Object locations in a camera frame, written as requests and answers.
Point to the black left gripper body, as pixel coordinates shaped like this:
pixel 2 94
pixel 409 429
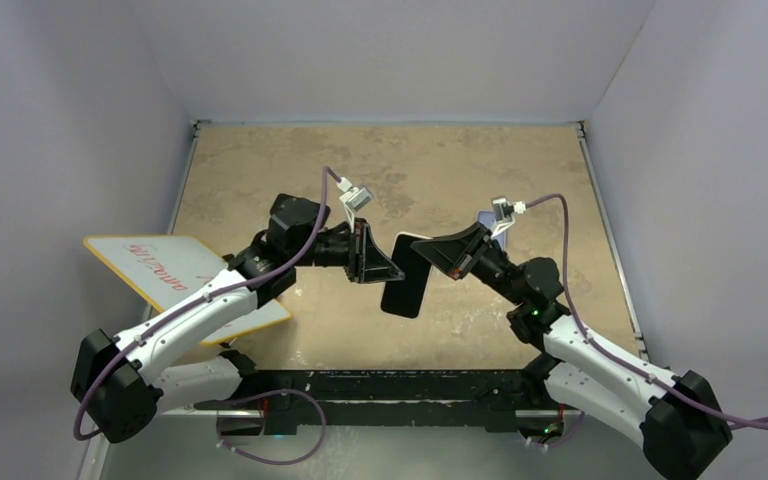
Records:
pixel 354 268

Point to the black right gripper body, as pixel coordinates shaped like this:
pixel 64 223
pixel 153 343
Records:
pixel 472 257

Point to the purple smartphone with black screen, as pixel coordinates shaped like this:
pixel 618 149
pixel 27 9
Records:
pixel 404 298

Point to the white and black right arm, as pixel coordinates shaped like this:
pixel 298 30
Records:
pixel 673 419

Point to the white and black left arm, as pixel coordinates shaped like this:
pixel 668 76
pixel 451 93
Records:
pixel 123 381

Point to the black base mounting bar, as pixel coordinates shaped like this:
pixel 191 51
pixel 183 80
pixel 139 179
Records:
pixel 498 401

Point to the white board with yellow edge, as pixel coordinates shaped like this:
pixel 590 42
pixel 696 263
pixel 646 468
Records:
pixel 163 269

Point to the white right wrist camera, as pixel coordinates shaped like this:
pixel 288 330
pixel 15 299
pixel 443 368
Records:
pixel 505 212

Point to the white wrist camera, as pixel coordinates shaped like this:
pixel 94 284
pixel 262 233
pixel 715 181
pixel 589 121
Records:
pixel 353 198
pixel 505 212

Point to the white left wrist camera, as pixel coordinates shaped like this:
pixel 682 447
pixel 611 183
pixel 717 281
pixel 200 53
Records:
pixel 353 198

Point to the aluminium frame rail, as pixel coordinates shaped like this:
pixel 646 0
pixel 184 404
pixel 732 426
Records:
pixel 185 411

